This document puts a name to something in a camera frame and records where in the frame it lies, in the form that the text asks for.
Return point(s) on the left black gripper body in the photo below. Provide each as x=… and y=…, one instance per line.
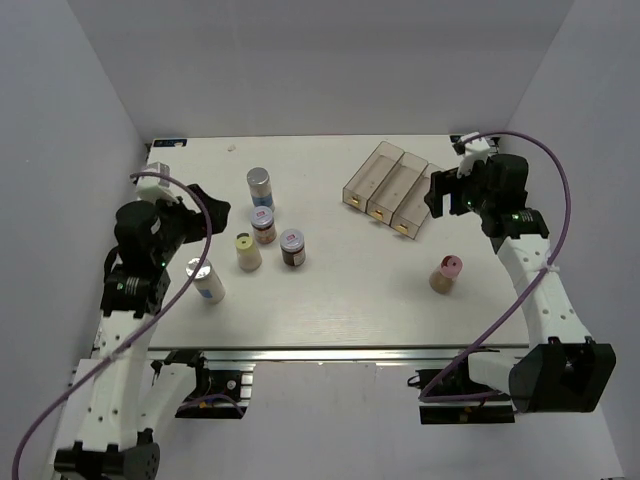
x=176, y=221

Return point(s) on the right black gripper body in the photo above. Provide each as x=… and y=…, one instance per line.
x=474, y=196

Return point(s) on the orange label sauce jar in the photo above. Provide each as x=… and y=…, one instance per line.
x=263, y=225

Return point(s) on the dark brown sauce jar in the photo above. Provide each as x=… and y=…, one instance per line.
x=292, y=245

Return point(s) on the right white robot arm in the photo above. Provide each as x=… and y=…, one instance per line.
x=565, y=369

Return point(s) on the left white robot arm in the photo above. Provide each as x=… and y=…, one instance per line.
x=119, y=435

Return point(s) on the right clear organizer bin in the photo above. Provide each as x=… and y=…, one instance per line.
x=412, y=211

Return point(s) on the silver lid blue label bottle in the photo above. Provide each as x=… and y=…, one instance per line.
x=259, y=183

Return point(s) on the yellow lid spice bottle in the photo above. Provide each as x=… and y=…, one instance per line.
x=248, y=255

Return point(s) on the middle clear organizer bin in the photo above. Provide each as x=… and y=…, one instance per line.
x=389, y=195

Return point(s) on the silver lid white bottle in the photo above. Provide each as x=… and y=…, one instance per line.
x=205, y=280

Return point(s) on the left blue table sticker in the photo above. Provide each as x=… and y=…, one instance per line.
x=169, y=143

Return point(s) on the pink lid spice bottle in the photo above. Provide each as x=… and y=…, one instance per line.
x=443, y=278

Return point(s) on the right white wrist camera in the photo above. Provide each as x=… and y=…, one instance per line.
x=471, y=148

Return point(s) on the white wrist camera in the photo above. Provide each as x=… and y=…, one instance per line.
x=151, y=189
x=471, y=148

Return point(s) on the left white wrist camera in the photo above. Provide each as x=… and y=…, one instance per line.
x=151, y=189

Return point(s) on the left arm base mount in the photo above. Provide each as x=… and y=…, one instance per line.
x=217, y=393

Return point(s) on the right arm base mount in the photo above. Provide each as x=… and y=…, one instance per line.
x=455, y=400

